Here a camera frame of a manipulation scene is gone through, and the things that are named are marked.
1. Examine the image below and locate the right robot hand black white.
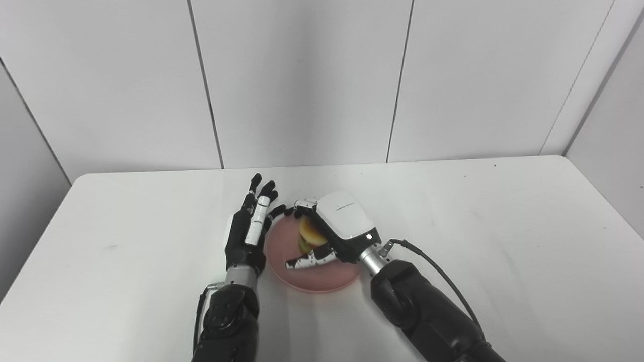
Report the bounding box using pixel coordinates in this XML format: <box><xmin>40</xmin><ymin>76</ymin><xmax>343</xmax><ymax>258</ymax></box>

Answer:
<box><xmin>285</xmin><ymin>191</ymin><xmax>381</xmax><ymax>271</ymax></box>

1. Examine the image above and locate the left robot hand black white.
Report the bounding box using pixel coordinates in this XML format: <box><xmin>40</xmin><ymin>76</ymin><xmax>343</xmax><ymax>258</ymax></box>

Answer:
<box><xmin>224</xmin><ymin>173</ymin><xmax>287</xmax><ymax>276</ymax></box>

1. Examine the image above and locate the toy hamburger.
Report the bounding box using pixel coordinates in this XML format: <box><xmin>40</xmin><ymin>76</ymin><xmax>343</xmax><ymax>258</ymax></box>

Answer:
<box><xmin>298</xmin><ymin>218</ymin><xmax>329</xmax><ymax>255</ymax></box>

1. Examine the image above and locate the pink round plate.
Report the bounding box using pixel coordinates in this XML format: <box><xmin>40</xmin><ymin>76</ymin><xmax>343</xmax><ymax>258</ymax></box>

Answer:
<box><xmin>265</xmin><ymin>215</ymin><xmax>362</xmax><ymax>293</ymax></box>

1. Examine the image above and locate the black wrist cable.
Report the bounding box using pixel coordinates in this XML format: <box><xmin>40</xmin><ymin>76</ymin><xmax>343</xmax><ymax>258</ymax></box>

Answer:
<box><xmin>380</xmin><ymin>239</ymin><xmax>486</xmax><ymax>342</ymax></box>
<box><xmin>193</xmin><ymin>283</ymin><xmax>224</xmax><ymax>355</ymax></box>

